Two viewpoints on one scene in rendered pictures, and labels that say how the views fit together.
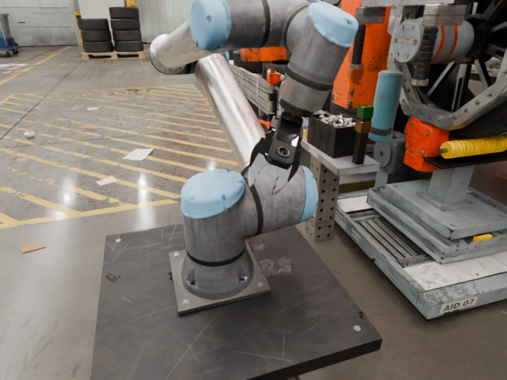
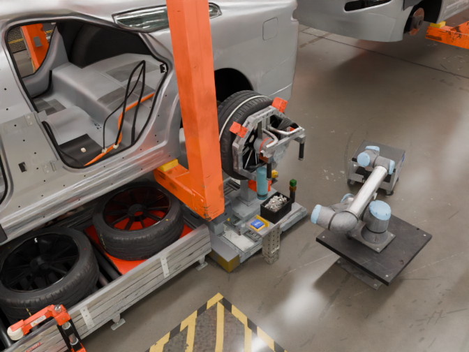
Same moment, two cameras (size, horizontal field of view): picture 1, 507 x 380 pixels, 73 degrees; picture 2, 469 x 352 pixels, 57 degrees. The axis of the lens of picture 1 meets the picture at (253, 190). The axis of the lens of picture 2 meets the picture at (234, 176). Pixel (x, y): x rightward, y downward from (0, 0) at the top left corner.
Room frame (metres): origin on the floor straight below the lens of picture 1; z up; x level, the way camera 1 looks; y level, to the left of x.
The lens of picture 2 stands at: (2.51, 1.69, 2.62)
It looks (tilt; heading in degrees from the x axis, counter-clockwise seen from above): 38 degrees down; 246
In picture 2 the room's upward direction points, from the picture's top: 3 degrees counter-clockwise
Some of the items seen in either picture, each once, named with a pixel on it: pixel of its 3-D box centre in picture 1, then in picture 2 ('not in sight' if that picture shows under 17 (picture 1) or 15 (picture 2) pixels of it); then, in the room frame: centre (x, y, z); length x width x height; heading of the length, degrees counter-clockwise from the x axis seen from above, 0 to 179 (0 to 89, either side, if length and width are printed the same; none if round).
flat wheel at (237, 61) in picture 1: (258, 60); not in sight; (4.84, -0.06, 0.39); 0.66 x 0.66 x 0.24
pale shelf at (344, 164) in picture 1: (330, 149); (273, 216); (1.32, -0.32, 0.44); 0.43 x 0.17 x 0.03; 16
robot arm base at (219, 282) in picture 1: (216, 258); (375, 230); (0.71, 0.09, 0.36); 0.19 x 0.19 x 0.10
